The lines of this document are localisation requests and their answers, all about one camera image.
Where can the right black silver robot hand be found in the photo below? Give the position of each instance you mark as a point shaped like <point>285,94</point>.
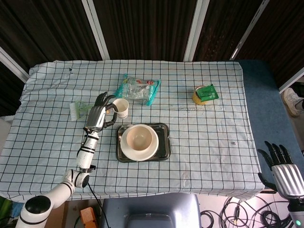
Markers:
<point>287,178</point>

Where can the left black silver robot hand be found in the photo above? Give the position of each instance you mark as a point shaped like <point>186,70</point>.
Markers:
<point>96,117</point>

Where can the white paper cup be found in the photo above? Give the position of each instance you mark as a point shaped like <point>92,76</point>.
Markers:
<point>122,107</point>

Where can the beige bowl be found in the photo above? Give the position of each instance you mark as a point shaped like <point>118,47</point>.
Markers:
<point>139,139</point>

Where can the white paper plate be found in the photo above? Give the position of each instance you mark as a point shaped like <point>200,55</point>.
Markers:
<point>133,156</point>

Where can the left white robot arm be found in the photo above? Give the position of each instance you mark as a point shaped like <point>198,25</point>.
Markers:
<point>86,152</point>

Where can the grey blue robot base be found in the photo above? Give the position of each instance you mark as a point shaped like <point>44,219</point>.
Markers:
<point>152,206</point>

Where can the rectangular metal tray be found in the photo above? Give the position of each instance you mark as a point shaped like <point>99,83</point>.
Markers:
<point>164,142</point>

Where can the green cleaning brush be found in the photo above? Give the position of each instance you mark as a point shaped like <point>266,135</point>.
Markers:
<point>77,110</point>

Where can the teal clear plastic snack bag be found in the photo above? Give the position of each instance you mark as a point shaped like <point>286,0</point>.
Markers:
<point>135,90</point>

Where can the white sneaker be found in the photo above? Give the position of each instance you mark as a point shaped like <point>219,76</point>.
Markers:
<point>291,99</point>

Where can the light blue checkered tablecloth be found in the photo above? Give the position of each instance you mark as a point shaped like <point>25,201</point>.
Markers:
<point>190,166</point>

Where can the orange box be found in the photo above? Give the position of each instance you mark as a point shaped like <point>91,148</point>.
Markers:
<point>88,217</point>

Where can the yellow tape roll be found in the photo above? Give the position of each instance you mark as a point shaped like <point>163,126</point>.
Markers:
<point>197,99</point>

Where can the brown cardboard box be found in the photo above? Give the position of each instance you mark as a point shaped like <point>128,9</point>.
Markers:
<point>59,216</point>

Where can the green foil packet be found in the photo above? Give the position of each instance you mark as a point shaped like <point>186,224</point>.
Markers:
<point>209,93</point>

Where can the blue plastic bag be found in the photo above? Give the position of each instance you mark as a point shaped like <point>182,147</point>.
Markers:
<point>16,210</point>

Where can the white partition frame post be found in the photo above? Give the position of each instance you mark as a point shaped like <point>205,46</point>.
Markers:
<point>196,28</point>
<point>249,28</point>
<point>292,82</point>
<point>95,28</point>
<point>14,65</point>

